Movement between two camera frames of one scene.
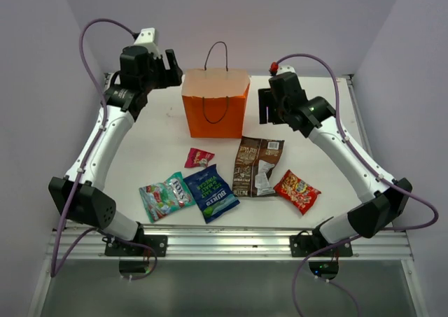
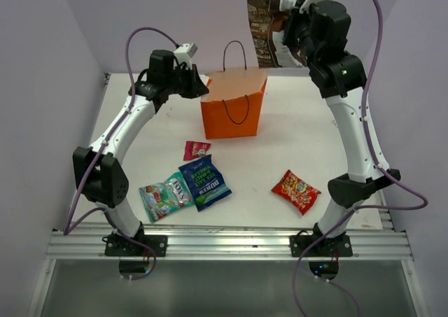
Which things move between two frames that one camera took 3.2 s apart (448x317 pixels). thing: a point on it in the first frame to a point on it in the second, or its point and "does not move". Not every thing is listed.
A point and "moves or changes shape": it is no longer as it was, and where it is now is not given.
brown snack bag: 255,162 to 267,5
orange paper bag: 215,96 moves or changes shape
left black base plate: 159,243 does not move
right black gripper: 266,101 to 295,17
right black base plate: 305,245 does not move
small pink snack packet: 198,158 to 195,150
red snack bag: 297,192 does not move
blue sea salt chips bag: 212,193 moves or changes shape
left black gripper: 170,77 to 197,88
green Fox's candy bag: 159,199 does not move
